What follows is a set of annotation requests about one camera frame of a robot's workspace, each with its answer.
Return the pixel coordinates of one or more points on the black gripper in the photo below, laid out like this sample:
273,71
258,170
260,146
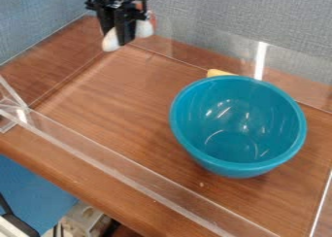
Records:
120,12

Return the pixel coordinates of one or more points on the white plush mushroom brown cap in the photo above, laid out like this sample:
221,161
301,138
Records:
142,30

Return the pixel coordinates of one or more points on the yellow object behind bowl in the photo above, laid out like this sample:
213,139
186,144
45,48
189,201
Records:
214,72

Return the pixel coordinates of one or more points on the blue plastic bowl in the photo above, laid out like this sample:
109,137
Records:
240,126

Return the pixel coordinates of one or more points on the white box under table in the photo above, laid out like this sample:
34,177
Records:
84,221

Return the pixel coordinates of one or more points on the black chair part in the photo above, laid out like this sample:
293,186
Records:
13,220

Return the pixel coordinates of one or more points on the clear acrylic barrier wall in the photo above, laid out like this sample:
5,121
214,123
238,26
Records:
84,121

